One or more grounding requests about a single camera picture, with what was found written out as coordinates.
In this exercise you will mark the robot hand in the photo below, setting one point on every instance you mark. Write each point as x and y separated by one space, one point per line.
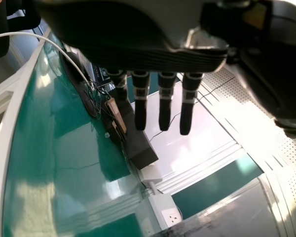
143 32

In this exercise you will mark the small brown device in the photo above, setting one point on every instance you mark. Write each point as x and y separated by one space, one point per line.
114 113

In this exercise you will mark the black rectangular block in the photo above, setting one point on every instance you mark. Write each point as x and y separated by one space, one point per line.
138 145

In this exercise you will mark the white socket strip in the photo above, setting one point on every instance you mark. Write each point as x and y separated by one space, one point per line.
166 209

